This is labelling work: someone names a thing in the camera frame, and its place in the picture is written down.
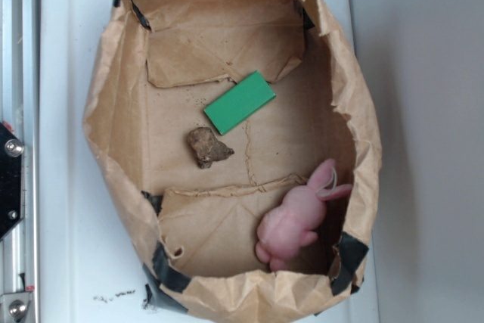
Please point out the brown paper bag bin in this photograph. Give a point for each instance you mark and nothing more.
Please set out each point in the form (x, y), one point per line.
(159, 64)

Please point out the black mounting plate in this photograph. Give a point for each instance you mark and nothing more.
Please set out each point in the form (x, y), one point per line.
(12, 209)

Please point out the pink plush bunny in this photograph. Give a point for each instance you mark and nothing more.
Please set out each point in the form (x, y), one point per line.
(288, 228)

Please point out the aluminium frame rail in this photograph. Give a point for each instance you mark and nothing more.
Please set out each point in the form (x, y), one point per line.
(20, 41)

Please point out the green rectangular block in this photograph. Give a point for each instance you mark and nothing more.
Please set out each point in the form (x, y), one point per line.
(239, 102)

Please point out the brown rock lump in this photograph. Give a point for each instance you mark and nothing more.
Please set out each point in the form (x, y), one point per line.
(207, 148)

